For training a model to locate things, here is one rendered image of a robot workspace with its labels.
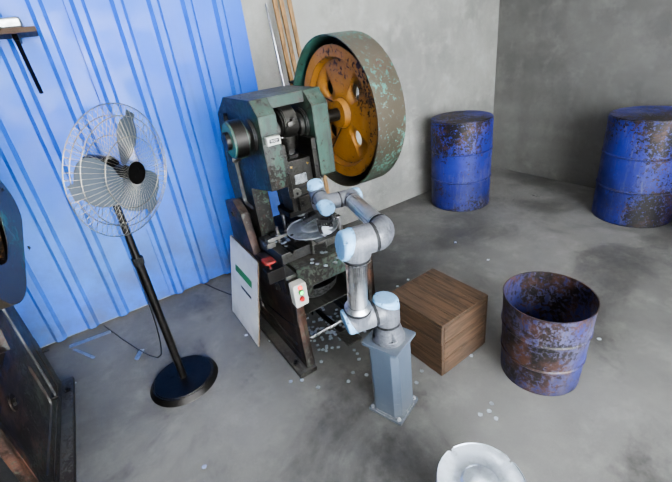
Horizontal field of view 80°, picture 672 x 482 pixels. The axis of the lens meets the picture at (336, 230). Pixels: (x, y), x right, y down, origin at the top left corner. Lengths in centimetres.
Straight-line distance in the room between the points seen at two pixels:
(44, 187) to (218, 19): 159
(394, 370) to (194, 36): 246
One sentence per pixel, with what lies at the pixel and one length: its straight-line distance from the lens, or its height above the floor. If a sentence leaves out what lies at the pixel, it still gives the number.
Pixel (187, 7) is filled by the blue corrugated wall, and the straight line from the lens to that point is 315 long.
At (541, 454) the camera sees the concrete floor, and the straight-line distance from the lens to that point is 218.
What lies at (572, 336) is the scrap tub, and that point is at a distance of 214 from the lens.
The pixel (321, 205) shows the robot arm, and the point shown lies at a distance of 177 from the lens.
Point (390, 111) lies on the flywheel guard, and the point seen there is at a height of 137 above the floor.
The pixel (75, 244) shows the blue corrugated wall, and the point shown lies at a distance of 323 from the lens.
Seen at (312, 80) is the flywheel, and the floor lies 150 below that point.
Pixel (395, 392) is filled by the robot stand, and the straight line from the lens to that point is 204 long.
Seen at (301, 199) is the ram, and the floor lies 96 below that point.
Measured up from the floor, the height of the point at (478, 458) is 33.
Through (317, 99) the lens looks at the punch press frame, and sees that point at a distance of 212.
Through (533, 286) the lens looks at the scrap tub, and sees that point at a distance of 242.
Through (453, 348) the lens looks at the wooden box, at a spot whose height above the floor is 14.
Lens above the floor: 173
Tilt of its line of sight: 26 degrees down
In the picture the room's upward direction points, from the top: 8 degrees counter-clockwise
